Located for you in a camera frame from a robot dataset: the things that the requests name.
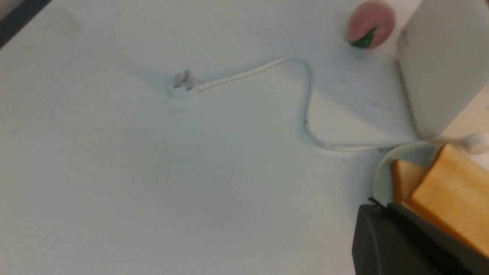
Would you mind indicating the toasted bread slice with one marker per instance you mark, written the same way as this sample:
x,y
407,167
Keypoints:
x,y
406,177
453,195

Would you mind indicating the pink peach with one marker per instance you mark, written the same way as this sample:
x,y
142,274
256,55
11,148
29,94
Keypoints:
x,y
371,24

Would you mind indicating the white two-slot toaster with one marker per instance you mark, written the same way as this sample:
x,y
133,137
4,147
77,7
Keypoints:
x,y
443,59

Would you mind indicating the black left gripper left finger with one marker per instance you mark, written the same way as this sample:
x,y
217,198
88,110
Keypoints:
x,y
392,240

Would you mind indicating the pale blue-green plate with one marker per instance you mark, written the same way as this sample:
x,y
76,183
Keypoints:
x,y
419,153

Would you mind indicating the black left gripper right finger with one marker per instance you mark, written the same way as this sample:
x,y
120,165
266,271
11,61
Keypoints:
x,y
444,253

